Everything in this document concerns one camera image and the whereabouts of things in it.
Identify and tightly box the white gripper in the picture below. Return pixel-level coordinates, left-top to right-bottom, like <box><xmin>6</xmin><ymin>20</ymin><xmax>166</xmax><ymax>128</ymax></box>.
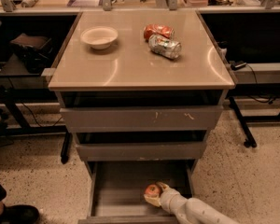
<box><xmin>144</xmin><ymin>181</ymin><xmax>188</xmax><ymax>215</ymax></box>

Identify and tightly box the red apple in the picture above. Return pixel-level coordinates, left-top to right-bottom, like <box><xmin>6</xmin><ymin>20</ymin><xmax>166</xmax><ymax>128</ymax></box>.
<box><xmin>145</xmin><ymin>184</ymin><xmax>162</xmax><ymax>197</ymax></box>

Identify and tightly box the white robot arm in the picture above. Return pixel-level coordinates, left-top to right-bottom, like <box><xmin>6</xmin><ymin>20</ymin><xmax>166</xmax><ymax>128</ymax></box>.
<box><xmin>144</xmin><ymin>182</ymin><xmax>240</xmax><ymax>224</ymax></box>

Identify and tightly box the open bottom drawer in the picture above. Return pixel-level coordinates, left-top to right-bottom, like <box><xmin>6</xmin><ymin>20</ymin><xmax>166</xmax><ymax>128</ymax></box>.
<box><xmin>77</xmin><ymin>160</ymin><xmax>194</xmax><ymax>224</ymax></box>

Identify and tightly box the middle drawer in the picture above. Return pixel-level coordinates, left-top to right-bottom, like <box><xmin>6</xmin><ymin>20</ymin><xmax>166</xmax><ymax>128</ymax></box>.
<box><xmin>76</xmin><ymin>142</ymin><xmax>206</xmax><ymax>161</ymax></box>

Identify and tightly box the top drawer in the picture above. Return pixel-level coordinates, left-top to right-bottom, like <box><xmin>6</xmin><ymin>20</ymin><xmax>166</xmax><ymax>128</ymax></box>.
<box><xmin>60</xmin><ymin>105</ymin><xmax>222</xmax><ymax>133</ymax></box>

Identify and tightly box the grey drawer cabinet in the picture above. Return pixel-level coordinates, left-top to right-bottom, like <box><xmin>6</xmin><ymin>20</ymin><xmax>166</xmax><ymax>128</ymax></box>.
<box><xmin>47</xmin><ymin>9</ymin><xmax>236</xmax><ymax>224</ymax></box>

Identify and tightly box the black shoe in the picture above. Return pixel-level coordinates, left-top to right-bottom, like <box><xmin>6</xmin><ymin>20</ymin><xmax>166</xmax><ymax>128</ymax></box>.
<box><xmin>0</xmin><ymin>205</ymin><xmax>40</xmax><ymax>224</ymax></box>

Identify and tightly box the crushed silver soda can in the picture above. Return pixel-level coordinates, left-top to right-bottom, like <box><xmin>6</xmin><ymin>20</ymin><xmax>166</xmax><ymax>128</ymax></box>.
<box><xmin>148</xmin><ymin>35</ymin><xmax>182</xmax><ymax>60</ymax></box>

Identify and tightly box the small black device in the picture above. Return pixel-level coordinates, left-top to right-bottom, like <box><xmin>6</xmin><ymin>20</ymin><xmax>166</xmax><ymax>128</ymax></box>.
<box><xmin>231</xmin><ymin>61</ymin><xmax>246</xmax><ymax>71</ymax></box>

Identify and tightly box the crushed orange soda can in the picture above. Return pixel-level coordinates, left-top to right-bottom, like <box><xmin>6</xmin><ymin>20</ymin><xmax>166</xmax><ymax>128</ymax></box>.
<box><xmin>144</xmin><ymin>24</ymin><xmax>175</xmax><ymax>40</ymax></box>

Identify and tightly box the white bowl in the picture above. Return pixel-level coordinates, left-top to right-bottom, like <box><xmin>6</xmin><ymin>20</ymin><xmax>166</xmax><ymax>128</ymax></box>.
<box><xmin>80</xmin><ymin>26</ymin><xmax>119</xmax><ymax>49</ymax></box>

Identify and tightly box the black box under bench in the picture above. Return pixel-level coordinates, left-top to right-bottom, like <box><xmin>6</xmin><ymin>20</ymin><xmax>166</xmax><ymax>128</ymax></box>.
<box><xmin>9</xmin><ymin>34</ymin><xmax>53</xmax><ymax>73</ymax></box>

